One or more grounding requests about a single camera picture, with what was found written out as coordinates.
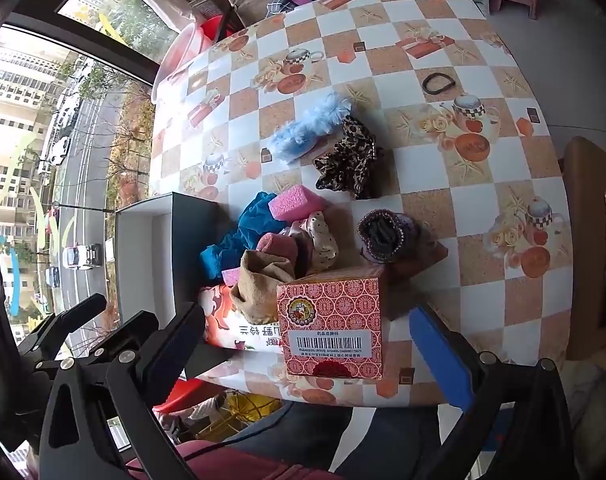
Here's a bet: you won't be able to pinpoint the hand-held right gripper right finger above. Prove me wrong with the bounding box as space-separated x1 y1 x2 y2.
410 304 591 480

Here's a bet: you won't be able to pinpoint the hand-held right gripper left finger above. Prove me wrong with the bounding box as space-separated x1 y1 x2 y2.
40 302 220 480

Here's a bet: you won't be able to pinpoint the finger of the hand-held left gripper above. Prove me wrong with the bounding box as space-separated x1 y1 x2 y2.
85 310 160 361
13 292 108 357

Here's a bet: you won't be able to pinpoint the white grey storage box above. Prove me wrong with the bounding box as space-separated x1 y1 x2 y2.
114 191 244 381

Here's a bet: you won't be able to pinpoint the tan terry sock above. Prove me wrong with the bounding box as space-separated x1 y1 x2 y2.
230 249 296 326

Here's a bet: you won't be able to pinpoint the pink knitted sock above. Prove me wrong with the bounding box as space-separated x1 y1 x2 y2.
255 231 300 281

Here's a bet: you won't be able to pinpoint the blue cloth scrunchie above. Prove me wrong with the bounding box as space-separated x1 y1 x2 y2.
199 191 279 283

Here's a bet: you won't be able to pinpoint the dark beaded scrunchie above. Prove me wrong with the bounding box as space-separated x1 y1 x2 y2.
357 207 424 263

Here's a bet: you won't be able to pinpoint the cream polka dot scrunchie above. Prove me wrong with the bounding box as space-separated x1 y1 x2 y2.
289 210 340 271

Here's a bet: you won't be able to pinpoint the leopard print scrunchie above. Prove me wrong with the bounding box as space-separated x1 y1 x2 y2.
313 115 384 200

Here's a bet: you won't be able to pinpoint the blue fluffy scrunchie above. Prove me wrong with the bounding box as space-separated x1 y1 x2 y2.
268 91 354 163

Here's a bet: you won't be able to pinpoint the red plastic chair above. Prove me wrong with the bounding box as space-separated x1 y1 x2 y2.
153 377 224 416

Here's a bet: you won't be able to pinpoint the yellow bag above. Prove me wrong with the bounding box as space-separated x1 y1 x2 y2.
198 392 284 443

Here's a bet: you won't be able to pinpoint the red patterned cardboard box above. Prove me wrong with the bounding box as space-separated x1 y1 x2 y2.
275 262 389 382

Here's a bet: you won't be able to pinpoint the person's maroon garment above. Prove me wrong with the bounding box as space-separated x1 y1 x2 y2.
175 440 334 480

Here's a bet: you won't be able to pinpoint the person's blue jeans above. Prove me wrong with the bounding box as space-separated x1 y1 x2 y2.
223 402 444 480

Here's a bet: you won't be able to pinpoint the checkered printed tablecloth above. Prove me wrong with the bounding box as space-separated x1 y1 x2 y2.
148 0 574 408

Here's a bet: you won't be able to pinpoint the brown wooden chair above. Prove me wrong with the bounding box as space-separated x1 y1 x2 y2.
558 136 606 361

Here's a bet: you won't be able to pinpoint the red plastic basin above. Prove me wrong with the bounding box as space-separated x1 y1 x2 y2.
198 15 234 43

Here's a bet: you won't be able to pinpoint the black hair tie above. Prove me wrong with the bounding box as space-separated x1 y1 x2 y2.
422 71 463 96

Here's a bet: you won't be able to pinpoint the dark window frame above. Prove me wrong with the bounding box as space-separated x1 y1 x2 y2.
0 0 164 86

